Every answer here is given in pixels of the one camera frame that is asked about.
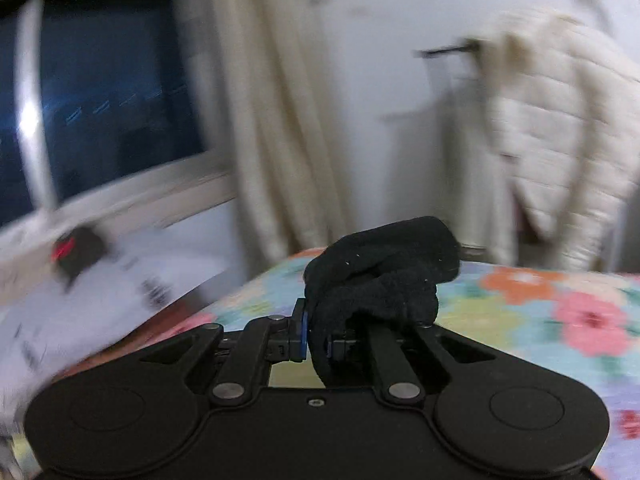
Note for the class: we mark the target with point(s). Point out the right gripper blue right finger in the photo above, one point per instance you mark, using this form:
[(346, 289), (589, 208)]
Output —
[(341, 346)]

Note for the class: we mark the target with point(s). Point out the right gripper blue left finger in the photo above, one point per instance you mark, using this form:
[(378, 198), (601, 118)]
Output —
[(298, 331)]

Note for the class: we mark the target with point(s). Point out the black knit garment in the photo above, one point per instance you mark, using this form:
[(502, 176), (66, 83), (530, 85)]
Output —
[(380, 276)]

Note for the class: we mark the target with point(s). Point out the cream curtain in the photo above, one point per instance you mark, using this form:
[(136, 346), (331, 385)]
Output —
[(265, 74)]

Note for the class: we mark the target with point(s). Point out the floral patterned bed quilt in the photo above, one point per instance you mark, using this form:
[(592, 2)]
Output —
[(526, 375)]

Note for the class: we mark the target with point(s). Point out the dark window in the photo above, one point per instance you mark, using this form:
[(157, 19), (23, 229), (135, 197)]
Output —
[(98, 110)]

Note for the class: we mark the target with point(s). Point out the white quilted puffer jacket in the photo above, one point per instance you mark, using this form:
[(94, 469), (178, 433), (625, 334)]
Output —
[(562, 105)]

